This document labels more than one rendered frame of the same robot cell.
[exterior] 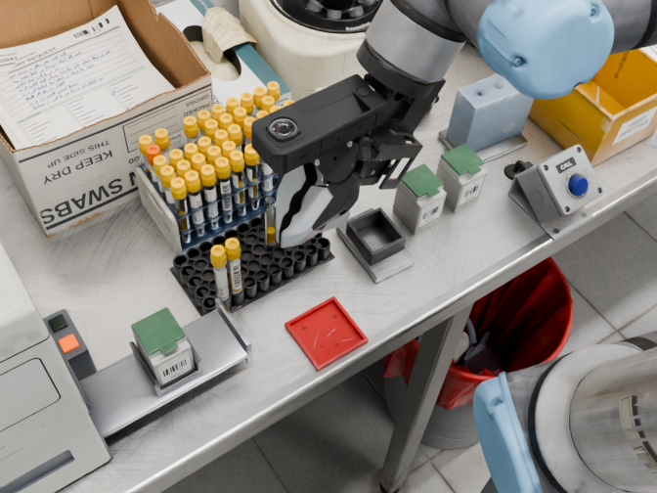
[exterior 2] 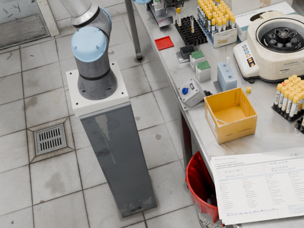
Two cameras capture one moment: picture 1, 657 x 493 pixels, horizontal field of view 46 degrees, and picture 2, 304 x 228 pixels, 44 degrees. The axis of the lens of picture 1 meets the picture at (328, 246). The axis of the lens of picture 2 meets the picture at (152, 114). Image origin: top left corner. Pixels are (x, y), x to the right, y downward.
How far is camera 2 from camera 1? 153 cm
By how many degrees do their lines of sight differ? 65
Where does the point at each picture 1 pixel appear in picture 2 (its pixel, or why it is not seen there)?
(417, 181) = (197, 53)
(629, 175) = (199, 128)
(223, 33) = (267, 13)
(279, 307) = (175, 36)
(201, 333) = (166, 16)
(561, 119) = (222, 103)
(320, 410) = not seen: hidden behind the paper
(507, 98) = (221, 73)
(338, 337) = (162, 45)
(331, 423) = not seen: hidden behind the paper
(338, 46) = (250, 32)
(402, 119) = not seen: outside the picture
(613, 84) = (243, 131)
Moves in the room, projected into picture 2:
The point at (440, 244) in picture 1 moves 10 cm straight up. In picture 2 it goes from (185, 70) to (183, 51)
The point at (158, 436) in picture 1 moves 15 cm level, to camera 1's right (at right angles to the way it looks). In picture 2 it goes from (149, 16) to (136, 37)
